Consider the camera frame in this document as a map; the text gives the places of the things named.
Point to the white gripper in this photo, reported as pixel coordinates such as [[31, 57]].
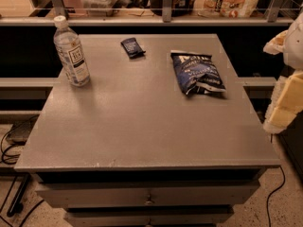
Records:
[[294, 46]]

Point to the blue chip bag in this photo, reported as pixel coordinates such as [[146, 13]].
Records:
[[196, 73]]

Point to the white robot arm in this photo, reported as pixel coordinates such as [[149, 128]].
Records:
[[292, 56]]

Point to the colourful snack bag on shelf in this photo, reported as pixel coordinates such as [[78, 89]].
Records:
[[227, 8]]

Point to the clear plastic water bottle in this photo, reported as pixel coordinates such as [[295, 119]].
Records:
[[69, 49]]

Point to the upper grey drawer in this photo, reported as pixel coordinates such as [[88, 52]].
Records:
[[95, 195]]

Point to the grey drawer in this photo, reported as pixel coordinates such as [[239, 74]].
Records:
[[95, 195], [144, 217]]

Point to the lower grey drawer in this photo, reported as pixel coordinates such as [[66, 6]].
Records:
[[144, 217]]

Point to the grey drawer cabinet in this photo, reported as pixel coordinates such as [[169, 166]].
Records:
[[132, 124]]

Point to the small dark blue snack packet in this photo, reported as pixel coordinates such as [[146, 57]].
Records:
[[132, 48]]

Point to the clear plastic container on shelf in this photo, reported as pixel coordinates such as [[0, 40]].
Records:
[[101, 8]]

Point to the black metal stand leg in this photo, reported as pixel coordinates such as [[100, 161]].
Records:
[[16, 205]]

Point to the metal shelf rail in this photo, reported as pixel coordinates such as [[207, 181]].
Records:
[[136, 13]]

